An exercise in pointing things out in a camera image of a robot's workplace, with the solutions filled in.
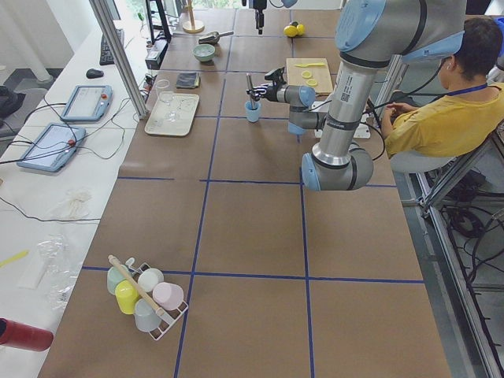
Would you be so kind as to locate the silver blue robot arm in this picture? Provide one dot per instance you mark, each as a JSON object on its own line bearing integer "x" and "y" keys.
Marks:
{"x": 368, "y": 35}
{"x": 283, "y": 4}

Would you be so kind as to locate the person in yellow shirt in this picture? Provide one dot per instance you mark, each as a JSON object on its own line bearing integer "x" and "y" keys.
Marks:
{"x": 467, "y": 114}

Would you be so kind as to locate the light blue cup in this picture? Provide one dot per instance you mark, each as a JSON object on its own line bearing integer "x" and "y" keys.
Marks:
{"x": 253, "y": 111}

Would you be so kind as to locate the yellow plastic knife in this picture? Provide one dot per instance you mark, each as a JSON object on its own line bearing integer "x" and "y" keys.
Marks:
{"x": 310, "y": 64}

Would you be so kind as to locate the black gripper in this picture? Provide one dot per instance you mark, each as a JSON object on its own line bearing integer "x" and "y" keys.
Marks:
{"x": 272, "y": 94}
{"x": 258, "y": 6}

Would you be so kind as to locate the blue teach pendant near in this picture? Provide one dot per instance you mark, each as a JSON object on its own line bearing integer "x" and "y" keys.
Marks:
{"x": 53, "y": 148}

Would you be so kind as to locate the clear glass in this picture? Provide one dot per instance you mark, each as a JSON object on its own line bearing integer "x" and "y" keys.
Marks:
{"x": 164, "y": 91}

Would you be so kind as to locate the black keyboard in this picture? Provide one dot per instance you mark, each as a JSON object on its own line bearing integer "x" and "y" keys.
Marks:
{"x": 106, "y": 55}

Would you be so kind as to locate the yellow cup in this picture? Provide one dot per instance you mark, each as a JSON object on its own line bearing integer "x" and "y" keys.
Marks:
{"x": 127, "y": 296}

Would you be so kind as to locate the wooden mug tree stand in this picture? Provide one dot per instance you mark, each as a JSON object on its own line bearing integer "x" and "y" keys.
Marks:
{"x": 192, "y": 26}

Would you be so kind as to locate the yellow lemon upper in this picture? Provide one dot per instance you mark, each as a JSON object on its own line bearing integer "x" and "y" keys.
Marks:
{"x": 300, "y": 29}

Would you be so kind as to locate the red bottle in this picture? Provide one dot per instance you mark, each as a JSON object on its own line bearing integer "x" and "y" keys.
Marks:
{"x": 24, "y": 336}

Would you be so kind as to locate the pink cup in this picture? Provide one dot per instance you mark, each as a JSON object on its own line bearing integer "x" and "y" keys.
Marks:
{"x": 168, "y": 295}

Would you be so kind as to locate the white wire cup rack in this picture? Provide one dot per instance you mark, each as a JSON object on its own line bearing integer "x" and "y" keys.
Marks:
{"x": 132, "y": 273}

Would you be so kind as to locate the aluminium frame post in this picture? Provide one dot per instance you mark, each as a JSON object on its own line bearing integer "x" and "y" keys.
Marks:
{"x": 105, "y": 22}

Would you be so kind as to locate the wooden cutting board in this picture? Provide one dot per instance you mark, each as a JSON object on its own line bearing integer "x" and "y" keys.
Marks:
{"x": 311, "y": 72}

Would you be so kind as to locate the steel ice scoop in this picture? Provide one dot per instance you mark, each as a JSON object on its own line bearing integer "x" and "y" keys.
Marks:
{"x": 214, "y": 37}

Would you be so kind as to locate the black computer mouse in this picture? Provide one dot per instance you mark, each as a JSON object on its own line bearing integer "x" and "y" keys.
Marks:
{"x": 94, "y": 73}

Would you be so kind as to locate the green bowl of ice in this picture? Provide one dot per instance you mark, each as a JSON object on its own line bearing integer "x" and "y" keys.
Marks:
{"x": 204, "y": 52}

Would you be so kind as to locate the grey cup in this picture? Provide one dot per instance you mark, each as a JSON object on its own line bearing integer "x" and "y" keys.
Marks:
{"x": 146, "y": 320}

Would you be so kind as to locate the green cup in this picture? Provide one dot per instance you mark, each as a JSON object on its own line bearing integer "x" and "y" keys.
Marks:
{"x": 114, "y": 277}

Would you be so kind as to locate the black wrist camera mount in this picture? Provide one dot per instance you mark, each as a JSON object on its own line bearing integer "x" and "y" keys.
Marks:
{"x": 276, "y": 76}

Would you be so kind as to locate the steel muddler black cap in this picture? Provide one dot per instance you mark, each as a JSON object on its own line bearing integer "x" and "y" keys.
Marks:
{"x": 250, "y": 91}

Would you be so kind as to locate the blue teach pendant far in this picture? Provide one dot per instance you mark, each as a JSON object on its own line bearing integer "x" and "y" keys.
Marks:
{"x": 87, "y": 103}

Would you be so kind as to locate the blue teach pendant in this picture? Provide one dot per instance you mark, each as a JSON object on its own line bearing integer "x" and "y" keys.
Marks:
{"x": 53, "y": 148}
{"x": 87, "y": 103}

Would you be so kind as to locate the white cup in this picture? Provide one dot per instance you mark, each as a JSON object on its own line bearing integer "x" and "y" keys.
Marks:
{"x": 150, "y": 278}

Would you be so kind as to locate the cream bear tray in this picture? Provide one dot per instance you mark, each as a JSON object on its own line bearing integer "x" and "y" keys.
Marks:
{"x": 173, "y": 117}

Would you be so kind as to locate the grey folded cloth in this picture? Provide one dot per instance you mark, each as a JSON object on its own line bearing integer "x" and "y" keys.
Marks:
{"x": 188, "y": 80}

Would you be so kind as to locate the yellow lemon slice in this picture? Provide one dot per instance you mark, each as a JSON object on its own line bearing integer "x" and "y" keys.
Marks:
{"x": 306, "y": 74}
{"x": 312, "y": 82}

